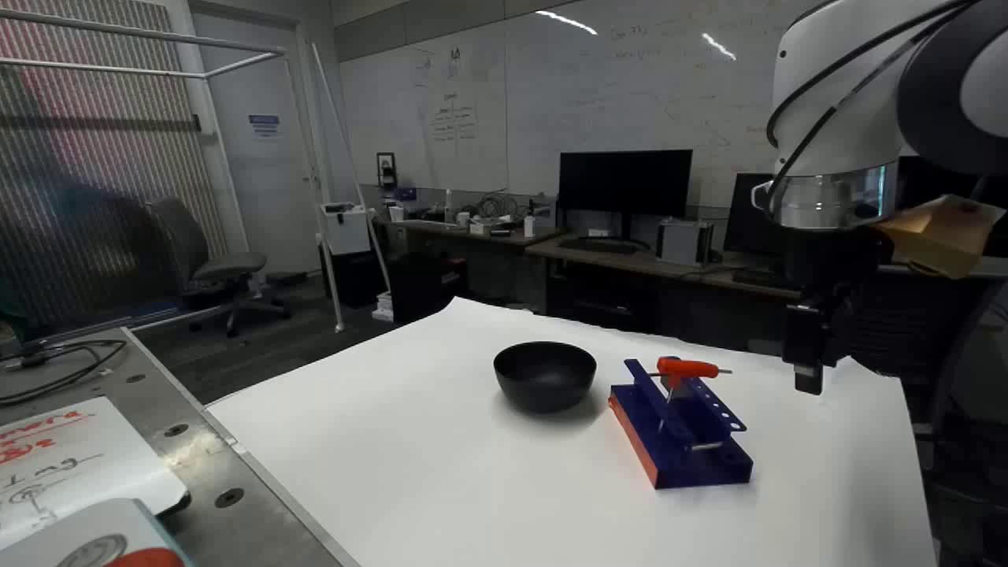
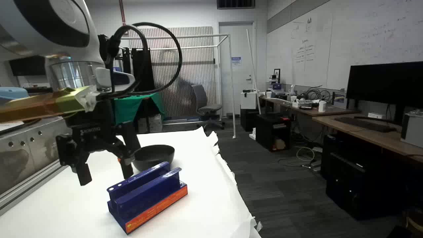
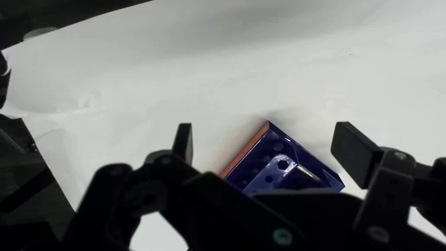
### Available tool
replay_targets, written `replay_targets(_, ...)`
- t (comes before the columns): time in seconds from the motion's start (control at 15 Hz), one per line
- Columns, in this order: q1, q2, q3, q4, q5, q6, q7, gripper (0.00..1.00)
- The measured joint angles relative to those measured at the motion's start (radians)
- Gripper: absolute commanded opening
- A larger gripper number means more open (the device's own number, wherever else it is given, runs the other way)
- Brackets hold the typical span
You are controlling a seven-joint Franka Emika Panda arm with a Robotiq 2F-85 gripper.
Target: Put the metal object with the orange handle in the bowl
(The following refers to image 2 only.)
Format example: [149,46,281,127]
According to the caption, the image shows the grey office chair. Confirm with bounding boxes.
[191,84,226,130]

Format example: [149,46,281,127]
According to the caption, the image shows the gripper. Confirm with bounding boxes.
[56,99,142,186]

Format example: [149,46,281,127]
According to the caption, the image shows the black keyboard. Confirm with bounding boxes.
[334,116,397,133]

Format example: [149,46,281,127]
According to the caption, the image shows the white box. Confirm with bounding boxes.
[400,110,423,148]

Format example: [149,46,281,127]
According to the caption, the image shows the black monitor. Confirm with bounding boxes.
[346,61,423,125]

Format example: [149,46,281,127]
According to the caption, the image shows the white pipe frame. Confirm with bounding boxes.
[121,33,237,139]

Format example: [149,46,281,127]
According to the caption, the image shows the white pole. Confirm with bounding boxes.
[246,29,262,115]

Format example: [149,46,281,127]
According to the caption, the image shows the red pipe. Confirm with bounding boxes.
[119,0,127,26]

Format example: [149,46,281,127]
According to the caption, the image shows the white cable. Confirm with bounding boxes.
[295,145,317,163]

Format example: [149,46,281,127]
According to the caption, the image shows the green cloth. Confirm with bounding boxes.
[112,92,165,125]

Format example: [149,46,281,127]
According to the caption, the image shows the ribbed wall panel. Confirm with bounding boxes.
[128,26,216,118]

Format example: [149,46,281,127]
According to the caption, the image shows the row of computer towers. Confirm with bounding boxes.
[321,133,410,221]

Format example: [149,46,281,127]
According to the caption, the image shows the coil of black cable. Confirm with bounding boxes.
[301,85,332,101]

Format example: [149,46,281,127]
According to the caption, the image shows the blue holder with orange base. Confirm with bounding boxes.
[106,161,188,235]

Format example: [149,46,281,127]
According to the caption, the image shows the white door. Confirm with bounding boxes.
[218,22,257,117]

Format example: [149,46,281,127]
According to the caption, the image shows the black cabinet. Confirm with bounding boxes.
[255,112,292,152]

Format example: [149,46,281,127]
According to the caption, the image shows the long wooden desk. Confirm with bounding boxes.
[259,95,359,117]

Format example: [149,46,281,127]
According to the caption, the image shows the wall mounted black screen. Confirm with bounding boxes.
[9,55,47,77]

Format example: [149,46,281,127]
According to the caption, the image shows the air vent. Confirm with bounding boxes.
[217,0,255,10]

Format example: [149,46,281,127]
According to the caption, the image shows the black bowl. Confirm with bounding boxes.
[133,144,175,172]

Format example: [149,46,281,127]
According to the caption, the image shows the whiteboard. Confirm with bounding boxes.
[266,0,423,90]

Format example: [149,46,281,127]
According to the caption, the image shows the aluminium frame rail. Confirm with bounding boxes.
[0,161,68,216]

